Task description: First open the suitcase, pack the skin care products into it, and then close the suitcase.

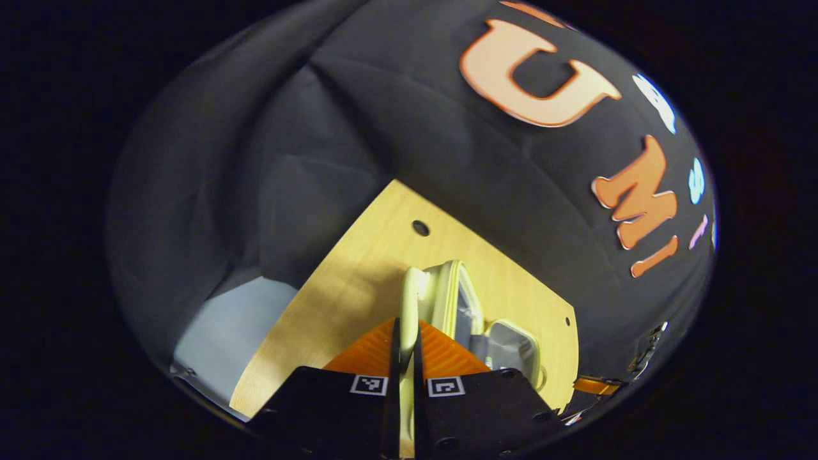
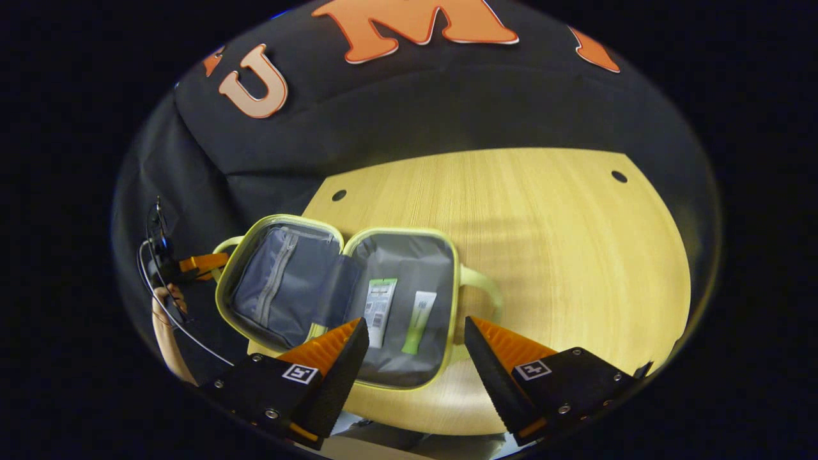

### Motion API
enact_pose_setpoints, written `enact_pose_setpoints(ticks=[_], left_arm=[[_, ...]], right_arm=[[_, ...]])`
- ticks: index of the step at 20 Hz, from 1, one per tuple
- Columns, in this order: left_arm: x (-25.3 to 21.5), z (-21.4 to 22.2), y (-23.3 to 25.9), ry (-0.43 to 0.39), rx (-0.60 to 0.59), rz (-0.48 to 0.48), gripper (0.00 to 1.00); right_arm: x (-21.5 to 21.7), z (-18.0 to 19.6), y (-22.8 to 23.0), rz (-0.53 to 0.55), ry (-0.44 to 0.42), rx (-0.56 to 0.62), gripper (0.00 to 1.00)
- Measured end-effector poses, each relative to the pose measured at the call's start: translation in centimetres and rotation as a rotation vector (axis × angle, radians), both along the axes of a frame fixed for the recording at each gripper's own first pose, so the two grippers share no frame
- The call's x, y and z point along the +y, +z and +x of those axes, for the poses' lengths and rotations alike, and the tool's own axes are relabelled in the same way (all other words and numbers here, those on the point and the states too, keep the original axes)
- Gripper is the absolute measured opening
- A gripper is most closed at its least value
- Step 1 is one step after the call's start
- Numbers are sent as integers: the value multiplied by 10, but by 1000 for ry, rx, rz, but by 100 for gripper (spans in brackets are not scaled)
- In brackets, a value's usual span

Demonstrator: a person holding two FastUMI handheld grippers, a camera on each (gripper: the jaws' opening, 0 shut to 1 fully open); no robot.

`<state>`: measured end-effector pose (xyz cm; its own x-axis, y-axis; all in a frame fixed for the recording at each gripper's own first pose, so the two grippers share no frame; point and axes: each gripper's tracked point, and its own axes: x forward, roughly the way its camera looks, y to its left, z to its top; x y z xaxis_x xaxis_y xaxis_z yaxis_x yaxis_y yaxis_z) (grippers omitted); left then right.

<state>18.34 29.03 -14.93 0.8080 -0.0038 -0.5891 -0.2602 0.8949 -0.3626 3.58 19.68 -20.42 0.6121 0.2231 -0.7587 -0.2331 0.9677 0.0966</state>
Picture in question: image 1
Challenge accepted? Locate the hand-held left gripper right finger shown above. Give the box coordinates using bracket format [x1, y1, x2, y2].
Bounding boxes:
[413, 319, 563, 459]

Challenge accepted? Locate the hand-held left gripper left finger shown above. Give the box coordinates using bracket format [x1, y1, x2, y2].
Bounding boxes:
[248, 318, 401, 459]

